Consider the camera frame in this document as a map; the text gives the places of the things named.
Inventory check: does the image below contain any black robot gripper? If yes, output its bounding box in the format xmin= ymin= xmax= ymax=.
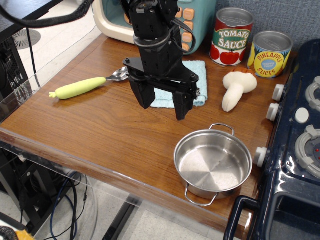
xmin=123 ymin=36 xmax=200 ymax=121

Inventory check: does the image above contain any green handled ice cream scoop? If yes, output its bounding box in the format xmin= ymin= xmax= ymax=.
xmin=48 ymin=66 xmax=129 ymax=100

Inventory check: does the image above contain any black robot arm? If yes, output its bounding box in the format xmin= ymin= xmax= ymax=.
xmin=120 ymin=0 xmax=200 ymax=121

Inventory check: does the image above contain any stainless steel pot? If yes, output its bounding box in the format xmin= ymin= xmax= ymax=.
xmin=173 ymin=123 xmax=253 ymax=207

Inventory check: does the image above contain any light blue folded cloth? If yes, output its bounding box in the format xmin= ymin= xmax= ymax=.
xmin=149 ymin=60 xmax=209 ymax=109

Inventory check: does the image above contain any white plush mushroom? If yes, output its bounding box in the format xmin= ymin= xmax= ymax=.
xmin=222 ymin=67 xmax=258 ymax=113

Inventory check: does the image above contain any teal toy microwave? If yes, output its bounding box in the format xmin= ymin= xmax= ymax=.
xmin=92 ymin=0 xmax=216 ymax=55

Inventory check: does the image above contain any tomato sauce can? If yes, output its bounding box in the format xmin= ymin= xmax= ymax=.
xmin=209 ymin=7 xmax=254 ymax=66

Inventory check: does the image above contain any clear acrylic table guard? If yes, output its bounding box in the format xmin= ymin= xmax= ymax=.
xmin=1 ymin=35 xmax=138 ymax=201

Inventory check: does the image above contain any pineapple slices can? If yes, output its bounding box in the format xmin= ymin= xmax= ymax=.
xmin=247 ymin=31 xmax=294 ymax=79

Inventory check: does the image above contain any black computer tower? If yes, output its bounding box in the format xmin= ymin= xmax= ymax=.
xmin=0 ymin=37 xmax=28 ymax=101

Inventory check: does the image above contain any dark blue toy stove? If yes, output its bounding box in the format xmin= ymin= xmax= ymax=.
xmin=224 ymin=39 xmax=320 ymax=240

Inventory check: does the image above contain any black braided cable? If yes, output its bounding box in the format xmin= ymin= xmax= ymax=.
xmin=0 ymin=0 xmax=96 ymax=29

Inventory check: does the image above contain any black table leg frame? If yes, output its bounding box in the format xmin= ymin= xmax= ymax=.
xmin=102 ymin=195 xmax=141 ymax=240

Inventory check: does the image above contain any blue floor cable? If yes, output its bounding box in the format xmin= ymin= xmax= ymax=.
xmin=49 ymin=172 xmax=88 ymax=240

